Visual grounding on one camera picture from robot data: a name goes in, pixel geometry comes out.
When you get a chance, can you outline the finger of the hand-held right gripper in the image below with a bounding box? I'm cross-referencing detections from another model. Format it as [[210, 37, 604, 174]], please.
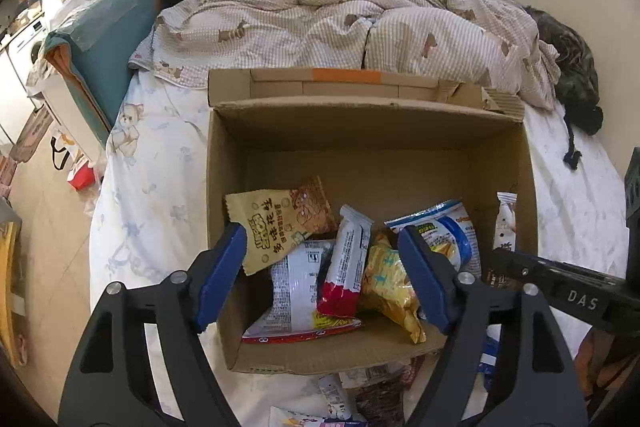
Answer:
[[487, 249, 556, 295]]

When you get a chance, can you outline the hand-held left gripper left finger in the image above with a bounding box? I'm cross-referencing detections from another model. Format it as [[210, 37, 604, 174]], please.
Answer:
[[57, 224, 248, 427]]

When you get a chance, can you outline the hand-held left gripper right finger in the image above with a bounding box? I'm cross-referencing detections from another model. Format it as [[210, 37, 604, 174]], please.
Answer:
[[397, 225, 588, 427]]

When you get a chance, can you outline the yellow snack packet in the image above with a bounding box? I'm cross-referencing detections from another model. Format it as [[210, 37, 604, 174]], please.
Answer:
[[359, 231, 428, 345]]

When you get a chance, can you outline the slim white snack packet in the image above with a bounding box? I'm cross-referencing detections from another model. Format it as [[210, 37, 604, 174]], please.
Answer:
[[317, 374, 353, 423], [495, 192, 518, 254]]

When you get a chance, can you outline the white blue chip packet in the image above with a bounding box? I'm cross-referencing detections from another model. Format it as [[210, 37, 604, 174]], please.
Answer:
[[385, 199, 483, 279]]

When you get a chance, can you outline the grey white red-edged packet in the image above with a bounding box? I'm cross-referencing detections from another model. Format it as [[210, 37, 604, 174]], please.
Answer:
[[241, 239, 364, 345]]

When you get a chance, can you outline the white red bar packet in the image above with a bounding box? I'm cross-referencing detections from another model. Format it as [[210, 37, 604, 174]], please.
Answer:
[[316, 205, 375, 319]]

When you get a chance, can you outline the tan peanut snack packet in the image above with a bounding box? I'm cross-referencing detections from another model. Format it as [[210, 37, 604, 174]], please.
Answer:
[[224, 177, 338, 278]]

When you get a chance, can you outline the dark blue snack packet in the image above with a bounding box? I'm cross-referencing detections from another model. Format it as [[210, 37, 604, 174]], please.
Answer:
[[479, 334, 502, 375]]

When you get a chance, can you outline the brown cardboard box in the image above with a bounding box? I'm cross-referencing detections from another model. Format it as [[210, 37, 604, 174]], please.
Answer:
[[206, 67, 538, 375]]

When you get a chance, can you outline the clear packet of dark snack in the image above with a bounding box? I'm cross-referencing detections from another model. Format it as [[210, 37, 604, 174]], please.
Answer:
[[350, 354, 418, 427]]

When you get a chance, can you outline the white orange snack packet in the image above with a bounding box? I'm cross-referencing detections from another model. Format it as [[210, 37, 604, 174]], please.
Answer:
[[270, 406, 331, 427]]

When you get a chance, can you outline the person's right hand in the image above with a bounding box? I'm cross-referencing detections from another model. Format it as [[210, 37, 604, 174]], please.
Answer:
[[575, 329, 630, 412]]

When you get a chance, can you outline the white orange shopping bag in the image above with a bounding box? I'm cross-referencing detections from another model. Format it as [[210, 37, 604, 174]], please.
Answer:
[[50, 127, 101, 192]]

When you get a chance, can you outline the camouflage jacket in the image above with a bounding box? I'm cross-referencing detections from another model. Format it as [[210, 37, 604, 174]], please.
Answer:
[[522, 7, 603, 135]]

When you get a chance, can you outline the wooden chair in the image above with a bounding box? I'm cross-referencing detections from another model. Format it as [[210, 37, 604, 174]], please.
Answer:
[[0, 217, 26, 368]]

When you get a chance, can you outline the brown patterned rug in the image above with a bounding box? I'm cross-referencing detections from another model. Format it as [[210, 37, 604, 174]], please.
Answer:
[[10, 107, 53, 162]]

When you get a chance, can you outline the teal headboard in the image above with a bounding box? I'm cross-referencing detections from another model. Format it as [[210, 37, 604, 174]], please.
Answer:
[[44, 0, 161, 132]]

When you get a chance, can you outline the checked bear print duvet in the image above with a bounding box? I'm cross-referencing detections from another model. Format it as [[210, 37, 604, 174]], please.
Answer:
[[129, 0, 561, 110]]

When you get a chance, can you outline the white floor cabinet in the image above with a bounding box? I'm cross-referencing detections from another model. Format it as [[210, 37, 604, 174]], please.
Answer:
[[0, 47, 31, 142]]

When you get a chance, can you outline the white washing machine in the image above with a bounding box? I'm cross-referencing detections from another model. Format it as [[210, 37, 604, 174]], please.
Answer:
[[5, 18, 48, 80]]

